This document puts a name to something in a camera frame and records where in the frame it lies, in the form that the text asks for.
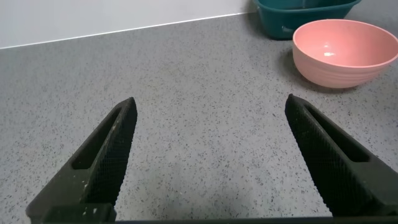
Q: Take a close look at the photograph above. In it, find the pink plastic bowl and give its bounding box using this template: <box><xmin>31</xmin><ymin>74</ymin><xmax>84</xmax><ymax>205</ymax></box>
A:
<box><xmin>292</xmin><ymin>19</ymin><xmax>398</xmax><ymax>90</ymax></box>

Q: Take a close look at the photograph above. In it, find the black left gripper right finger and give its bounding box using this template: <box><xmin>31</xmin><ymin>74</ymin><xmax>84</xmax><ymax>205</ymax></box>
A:
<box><xmin>284</xmin><ymin>93</ymin><xmax>398</xmax><ymax>218</ymax></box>

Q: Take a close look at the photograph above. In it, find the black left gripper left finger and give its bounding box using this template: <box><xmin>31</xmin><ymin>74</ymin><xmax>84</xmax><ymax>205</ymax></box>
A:
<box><xmin>25</xmin><ymin>96</ymin><xmax>138</xmax><ymax>223</ymax></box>

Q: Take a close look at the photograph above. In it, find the teal square plastic basin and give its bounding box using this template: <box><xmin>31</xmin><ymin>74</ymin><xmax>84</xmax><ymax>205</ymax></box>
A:
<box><xmin>252</xmin><ymin>0</ymin><xmax>363</xmax><ymax>40</ymax></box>

